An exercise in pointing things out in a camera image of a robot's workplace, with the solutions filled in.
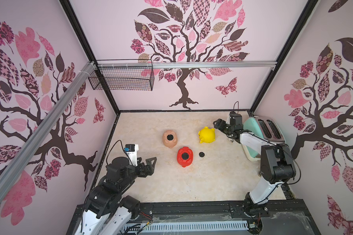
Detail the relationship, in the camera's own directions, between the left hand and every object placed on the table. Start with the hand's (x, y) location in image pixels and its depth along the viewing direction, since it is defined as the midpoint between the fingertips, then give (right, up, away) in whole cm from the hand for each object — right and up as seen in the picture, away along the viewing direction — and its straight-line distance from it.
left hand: (150, 162), depth 68 cm
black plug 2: (+17, -1, +18) cm, 25 cm away
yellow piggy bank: (+33, +11, +29) cm, 45 cm away
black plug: (+8, +10, +27) cm, 29 cm away
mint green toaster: (+68, +16, +20) cm, 72 cm away
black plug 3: (+29, -2, +27) cm, 39 cm away
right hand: (+40, +19, +28) cm, 52 cm away
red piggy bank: (+16, -4, +16) cm, 23 cm away
